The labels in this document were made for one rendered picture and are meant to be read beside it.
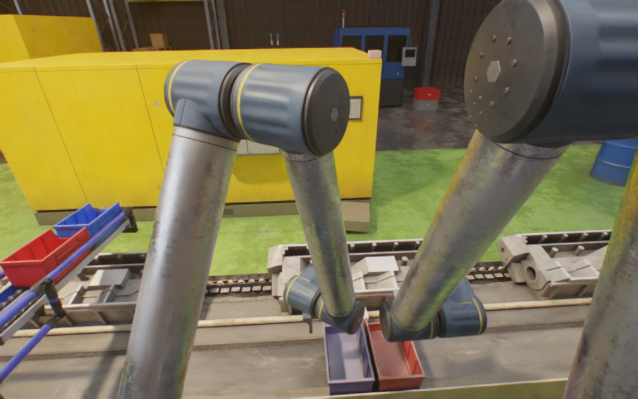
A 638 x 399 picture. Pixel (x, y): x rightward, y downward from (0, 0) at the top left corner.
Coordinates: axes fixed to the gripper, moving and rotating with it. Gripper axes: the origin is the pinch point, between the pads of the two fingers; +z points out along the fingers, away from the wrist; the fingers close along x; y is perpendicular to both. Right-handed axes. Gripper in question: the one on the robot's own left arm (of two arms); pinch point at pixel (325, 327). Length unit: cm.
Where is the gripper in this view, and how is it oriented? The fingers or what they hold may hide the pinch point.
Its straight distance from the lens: 152.3
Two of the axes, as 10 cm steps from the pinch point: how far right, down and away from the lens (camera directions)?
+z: 0.1, 8.8, 4.8
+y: -0.6, -4.8, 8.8
